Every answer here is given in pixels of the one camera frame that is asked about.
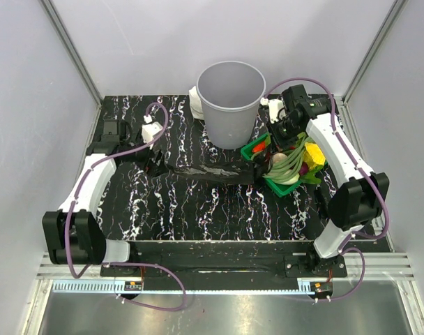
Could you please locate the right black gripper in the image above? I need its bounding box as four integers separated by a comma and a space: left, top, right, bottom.
265, 115, 303, 155

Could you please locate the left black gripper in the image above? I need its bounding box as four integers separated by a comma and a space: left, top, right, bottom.
121, 131, 169, 177

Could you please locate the grey plastic trash bin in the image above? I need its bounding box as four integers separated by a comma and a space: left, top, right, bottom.
196, 61, 266, 149

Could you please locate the black plastic trash bag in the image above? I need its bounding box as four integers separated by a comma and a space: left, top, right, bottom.
146, 151, 272, 185

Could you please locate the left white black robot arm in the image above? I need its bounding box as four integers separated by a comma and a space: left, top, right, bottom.
42, 117, 163, 276

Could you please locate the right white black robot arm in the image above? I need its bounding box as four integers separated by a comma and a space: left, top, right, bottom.
261, 85, 389, 276

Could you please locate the white toy mushroom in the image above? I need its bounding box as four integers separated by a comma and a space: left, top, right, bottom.
273, 153, 287, 166

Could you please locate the orange toy carrot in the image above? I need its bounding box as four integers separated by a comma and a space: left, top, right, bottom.
252, 141, 266, 154

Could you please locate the green toy bean bundle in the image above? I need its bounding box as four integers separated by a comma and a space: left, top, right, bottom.
263, 137, 313, 185

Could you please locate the green toy leaf vegetable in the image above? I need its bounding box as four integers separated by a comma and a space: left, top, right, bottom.
299, 167, 321, 185

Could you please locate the white crumpled paper towel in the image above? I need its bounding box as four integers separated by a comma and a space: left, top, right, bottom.
188, 86, 204, 120

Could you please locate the green plastic vegetable basket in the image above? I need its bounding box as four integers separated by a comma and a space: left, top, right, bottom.
240, 132, 324, 199

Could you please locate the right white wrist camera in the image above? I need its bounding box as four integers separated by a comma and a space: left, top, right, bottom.
260, 98, 285, 124

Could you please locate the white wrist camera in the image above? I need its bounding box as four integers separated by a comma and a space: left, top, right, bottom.
260, 98, 285, 124
142, 115, 162, 143

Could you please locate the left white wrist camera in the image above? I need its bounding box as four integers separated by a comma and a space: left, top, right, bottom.
142, 115, 162, 143

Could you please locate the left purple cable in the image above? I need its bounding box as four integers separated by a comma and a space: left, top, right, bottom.
65, 103, 188, 313

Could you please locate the purple cable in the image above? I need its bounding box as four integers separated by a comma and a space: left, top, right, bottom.
264, 77, 391, 303
65, 103, 188, 313

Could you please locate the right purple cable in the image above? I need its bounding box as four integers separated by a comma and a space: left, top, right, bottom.
264, 77, 391, 303

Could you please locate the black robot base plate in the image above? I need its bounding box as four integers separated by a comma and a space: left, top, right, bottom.
100, 241, 347, 292

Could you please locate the aluminium frame rail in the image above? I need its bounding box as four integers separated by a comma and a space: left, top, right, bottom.
37, 0, 103, 105

